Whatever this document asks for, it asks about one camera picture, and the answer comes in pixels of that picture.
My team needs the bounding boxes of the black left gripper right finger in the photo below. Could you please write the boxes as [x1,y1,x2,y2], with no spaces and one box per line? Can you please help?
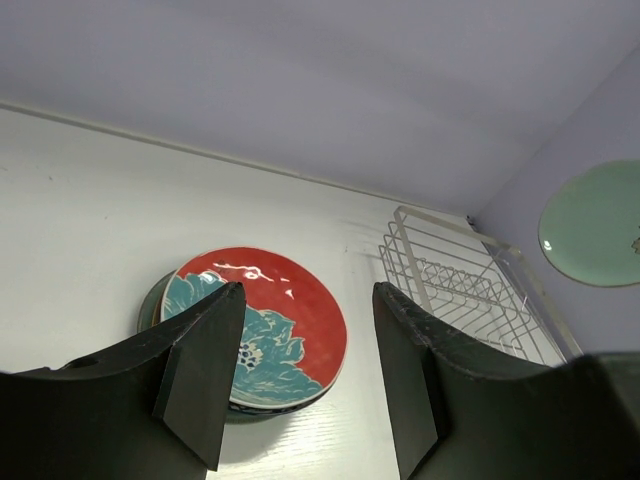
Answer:
[372,282,639,479]

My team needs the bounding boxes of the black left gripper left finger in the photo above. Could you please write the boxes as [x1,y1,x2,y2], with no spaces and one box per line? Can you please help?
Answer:
[1,282,245,479]

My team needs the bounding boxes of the teal blue plate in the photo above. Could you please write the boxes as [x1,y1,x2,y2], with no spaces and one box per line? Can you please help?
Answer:
[137,272,287,423]

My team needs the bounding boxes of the red plate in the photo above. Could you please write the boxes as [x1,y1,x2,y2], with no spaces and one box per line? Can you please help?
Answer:
[161,247,348,392]

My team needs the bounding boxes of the green floral plate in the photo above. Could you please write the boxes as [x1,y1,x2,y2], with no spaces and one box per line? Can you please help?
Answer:
[538,159,639,288]

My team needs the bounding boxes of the dark blue patterned plate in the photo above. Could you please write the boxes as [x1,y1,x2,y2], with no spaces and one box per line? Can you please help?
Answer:
[229,383,332,416]

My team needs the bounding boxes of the beige bird plate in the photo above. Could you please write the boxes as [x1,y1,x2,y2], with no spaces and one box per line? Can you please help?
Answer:
[152,295,163,326]

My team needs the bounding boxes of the metal wire dish rack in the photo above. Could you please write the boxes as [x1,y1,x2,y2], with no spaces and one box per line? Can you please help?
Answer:
[379,206,583,366]

